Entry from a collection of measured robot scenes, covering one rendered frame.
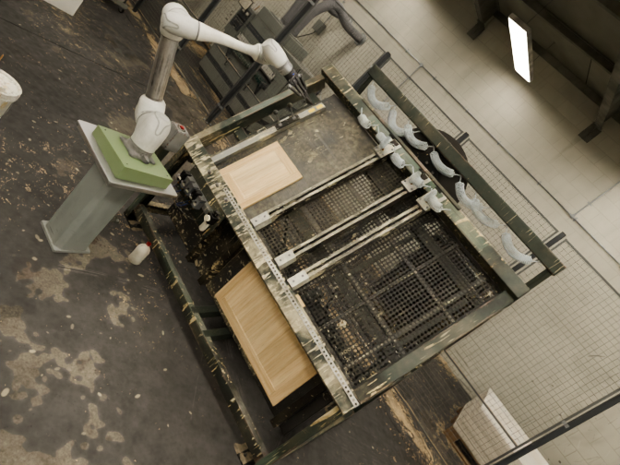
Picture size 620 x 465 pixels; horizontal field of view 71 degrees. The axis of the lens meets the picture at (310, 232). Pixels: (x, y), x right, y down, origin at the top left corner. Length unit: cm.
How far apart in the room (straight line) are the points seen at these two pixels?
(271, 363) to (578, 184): 571
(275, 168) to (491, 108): 533
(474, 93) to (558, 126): 140
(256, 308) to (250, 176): 93
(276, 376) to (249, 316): 45
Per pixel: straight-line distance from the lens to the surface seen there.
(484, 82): 812
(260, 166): 320
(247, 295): 315
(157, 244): 347
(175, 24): 258
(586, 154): 768
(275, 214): 292
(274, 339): 303
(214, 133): 343
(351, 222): 287
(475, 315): 280
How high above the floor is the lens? 206
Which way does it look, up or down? 18 degrees down
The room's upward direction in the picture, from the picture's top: 48 degrees clockwise
